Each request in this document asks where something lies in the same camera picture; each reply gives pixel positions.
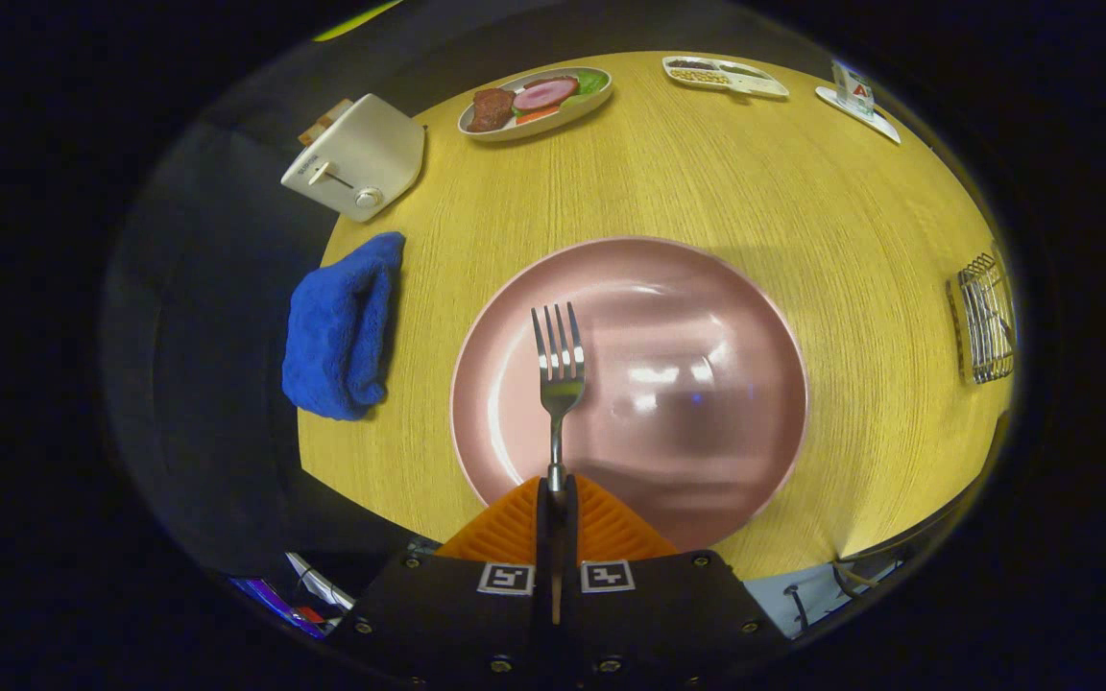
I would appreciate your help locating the white drink bottle green label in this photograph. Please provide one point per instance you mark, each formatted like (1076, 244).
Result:
(855, 91)

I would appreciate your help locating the pile of yellow soybeans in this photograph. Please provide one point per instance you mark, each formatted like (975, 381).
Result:
(700, 76)

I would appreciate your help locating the green lettuce leaf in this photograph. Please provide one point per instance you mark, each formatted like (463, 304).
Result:
(591, 81)

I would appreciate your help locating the orange carrot slice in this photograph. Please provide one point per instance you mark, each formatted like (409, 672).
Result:
(538, 114)

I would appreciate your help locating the white square coaster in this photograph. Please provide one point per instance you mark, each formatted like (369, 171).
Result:
(884, 130)

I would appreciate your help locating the blue folded cloth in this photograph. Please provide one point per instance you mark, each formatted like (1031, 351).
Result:
(332, 336)

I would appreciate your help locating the white divided dish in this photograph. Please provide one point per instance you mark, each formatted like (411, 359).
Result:
(764, 88)

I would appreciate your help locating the pink ham slice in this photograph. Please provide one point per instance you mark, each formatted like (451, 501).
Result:
(545, 93)

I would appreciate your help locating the pink round plate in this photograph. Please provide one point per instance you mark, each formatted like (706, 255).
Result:
(687, 317)

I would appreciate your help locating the brown meat piece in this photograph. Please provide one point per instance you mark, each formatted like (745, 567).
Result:
(491, 108)

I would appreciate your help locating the grey food plate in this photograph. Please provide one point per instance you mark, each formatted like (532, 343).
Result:
(591, 101)

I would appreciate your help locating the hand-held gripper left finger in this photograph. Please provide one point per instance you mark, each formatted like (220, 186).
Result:
(545, 576)

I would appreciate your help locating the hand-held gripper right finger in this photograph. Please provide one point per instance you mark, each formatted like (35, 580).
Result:
(572, 576)

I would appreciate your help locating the white toaster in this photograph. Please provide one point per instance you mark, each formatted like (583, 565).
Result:
(361, 154)

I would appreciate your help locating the metal fork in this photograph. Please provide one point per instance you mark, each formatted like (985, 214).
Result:
(561, 384)

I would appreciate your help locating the brown toast slice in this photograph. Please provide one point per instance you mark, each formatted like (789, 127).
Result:
(337, 110)
(318, 130)

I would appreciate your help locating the purple floor item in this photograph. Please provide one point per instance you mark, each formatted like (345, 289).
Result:
(275, 603)

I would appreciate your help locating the pile of dark red beans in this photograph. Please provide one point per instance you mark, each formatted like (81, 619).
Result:
(694, 63)

